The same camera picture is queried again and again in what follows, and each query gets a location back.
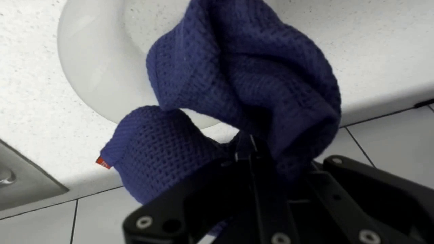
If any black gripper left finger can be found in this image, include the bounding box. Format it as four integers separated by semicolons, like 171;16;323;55
122;133;291;244

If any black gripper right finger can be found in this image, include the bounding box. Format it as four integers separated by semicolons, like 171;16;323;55
289;154;434;244

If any blue knitted towel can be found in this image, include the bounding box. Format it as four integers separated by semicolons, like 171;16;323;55
98;0;342;205

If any translucent white bowl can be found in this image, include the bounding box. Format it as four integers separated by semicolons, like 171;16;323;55
56;0;223;131

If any stainless steel sink basin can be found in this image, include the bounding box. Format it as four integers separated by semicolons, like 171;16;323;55
0;141;68;210

